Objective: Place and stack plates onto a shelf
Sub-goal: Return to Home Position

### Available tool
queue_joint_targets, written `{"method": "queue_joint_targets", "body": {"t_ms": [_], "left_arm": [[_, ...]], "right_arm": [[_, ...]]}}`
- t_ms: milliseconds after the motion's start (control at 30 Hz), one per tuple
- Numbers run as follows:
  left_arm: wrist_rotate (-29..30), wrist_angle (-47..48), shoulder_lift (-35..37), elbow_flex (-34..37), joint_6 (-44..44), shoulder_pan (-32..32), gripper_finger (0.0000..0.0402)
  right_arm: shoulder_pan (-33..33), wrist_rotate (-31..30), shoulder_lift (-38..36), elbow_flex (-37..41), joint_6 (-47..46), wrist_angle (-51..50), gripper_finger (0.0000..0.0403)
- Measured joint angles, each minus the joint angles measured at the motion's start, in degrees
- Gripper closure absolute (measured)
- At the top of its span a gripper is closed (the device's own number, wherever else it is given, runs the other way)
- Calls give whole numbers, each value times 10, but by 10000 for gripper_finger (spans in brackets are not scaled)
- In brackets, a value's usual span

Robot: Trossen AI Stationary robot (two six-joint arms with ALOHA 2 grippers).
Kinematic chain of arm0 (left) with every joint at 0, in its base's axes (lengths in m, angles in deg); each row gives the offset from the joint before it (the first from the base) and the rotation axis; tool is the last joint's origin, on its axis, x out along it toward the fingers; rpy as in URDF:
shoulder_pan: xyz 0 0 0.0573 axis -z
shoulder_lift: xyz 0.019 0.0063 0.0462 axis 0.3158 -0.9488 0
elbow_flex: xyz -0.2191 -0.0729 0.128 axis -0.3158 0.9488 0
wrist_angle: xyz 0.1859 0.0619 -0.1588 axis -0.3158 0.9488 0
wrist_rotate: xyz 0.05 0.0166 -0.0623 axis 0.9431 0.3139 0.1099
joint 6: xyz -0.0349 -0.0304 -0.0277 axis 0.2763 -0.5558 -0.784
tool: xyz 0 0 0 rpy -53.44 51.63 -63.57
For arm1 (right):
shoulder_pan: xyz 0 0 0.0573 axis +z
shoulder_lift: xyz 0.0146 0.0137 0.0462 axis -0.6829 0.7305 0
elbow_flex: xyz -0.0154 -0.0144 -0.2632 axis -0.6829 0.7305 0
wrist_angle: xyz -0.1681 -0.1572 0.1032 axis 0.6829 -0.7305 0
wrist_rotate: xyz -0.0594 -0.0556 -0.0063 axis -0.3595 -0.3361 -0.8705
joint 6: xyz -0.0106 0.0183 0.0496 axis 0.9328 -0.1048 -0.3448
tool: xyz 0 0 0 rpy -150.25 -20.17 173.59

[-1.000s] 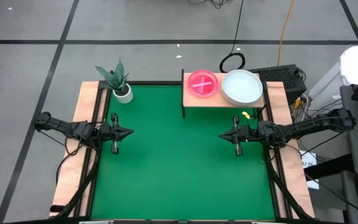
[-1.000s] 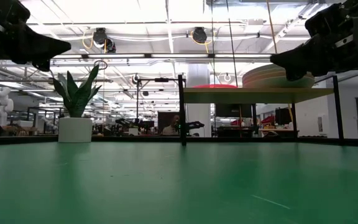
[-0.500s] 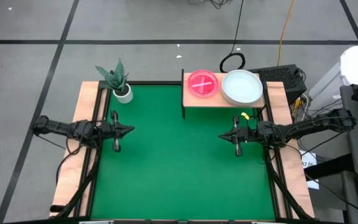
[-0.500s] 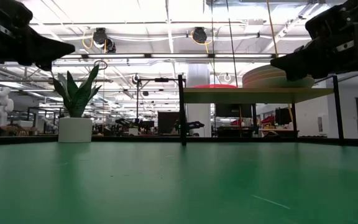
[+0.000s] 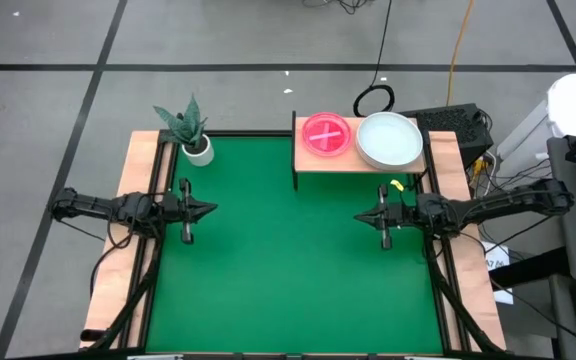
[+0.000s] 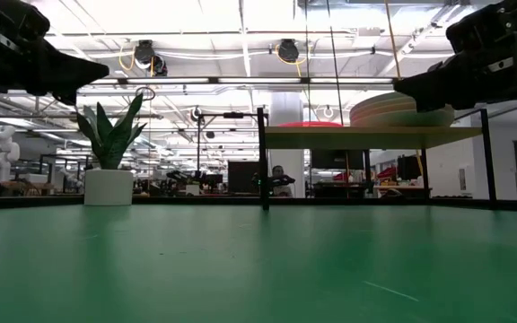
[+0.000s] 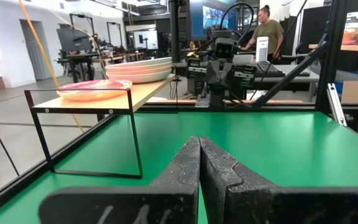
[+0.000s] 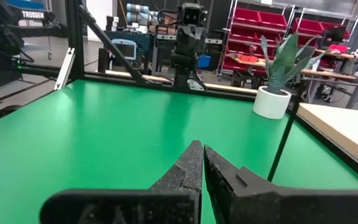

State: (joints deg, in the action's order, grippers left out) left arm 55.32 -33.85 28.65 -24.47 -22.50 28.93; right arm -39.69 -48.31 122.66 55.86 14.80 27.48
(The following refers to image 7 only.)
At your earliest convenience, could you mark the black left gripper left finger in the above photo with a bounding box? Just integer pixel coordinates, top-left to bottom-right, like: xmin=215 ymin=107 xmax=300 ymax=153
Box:
xmin=38 ymin=135 xmax=203 ymax=224

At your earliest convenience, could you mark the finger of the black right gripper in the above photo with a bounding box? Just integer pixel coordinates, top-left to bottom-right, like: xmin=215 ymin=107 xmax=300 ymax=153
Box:
xmin=206 ymin=60 xmax=219 ymax=106
xmin=218 ymin=60 xmax=233 ymax=106

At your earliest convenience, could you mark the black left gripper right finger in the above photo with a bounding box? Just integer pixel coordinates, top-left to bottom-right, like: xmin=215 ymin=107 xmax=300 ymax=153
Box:
xmin=199 ymin=136 xmax=358 ymax=224

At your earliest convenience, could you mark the beige plate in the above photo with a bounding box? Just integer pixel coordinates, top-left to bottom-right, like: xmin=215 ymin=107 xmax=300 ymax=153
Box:
xmin=106 ymin=63 xmax=173 ymax=74

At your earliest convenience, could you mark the pink transparent plate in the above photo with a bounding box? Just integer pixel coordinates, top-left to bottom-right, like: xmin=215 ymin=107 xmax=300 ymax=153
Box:
xmin=57 ymin=79 xmax=133 ymax=94

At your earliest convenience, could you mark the black keyboard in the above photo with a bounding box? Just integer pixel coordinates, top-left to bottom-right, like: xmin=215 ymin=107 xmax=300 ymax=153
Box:
xmin=253 ymin=60 xmax=287 ymax=78

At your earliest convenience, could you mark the white tower device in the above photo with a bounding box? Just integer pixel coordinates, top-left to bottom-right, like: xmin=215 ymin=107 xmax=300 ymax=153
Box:
xmin=255 ymin=36 xmax=270 ymax=63

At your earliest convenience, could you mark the black pillar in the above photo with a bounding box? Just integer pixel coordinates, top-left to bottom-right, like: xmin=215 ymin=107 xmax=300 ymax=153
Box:
xmin=168 ymin=0 xmax=186 ymax=63

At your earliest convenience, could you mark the person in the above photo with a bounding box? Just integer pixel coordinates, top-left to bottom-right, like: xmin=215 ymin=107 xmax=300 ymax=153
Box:
xmin=241 ymin=4 xmax=285 ymax=65

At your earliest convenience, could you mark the green table mat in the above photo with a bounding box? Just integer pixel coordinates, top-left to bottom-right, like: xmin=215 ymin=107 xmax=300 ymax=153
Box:
xmin=0 ymin=111 xmax=358 ymax=224

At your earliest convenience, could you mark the grey side desk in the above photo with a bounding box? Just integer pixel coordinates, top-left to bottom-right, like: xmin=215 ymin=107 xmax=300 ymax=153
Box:
xmin=253 ymin=63 xmax=319 ymax=102

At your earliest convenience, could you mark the orange transparent plate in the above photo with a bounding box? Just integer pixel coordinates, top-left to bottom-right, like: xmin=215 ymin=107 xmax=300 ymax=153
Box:
xmin=57 ymin=88 xmax=132 ymax=103

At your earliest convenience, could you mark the black monitor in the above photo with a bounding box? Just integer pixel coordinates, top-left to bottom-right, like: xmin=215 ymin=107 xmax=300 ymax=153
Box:
xmin=56 ymin=27 xmax=93 ymax=53

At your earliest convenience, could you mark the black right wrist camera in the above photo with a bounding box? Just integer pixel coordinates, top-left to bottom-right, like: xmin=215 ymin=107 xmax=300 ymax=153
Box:
xmin=211 ymin=29 xmax=239 ymax=62

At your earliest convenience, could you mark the wall video screen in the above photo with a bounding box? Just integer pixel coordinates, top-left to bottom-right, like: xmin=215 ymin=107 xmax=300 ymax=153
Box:
xmin=202 ymin=5 xmax=229 ymax=30

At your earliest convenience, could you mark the wooden shelf with black frame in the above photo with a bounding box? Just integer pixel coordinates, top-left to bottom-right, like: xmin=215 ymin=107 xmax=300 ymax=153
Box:
xmin=24 ymin=73 xmax=177 ymax=180

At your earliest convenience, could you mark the silver metal bracket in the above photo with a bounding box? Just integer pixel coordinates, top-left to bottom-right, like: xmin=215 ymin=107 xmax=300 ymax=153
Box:
xmin=326 ymin=82 xmax=348 ymax=127

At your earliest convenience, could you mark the yellow cable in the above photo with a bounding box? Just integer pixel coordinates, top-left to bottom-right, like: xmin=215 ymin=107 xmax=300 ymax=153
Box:
xmin=17 ymin=0 xmax=86 ymax=133

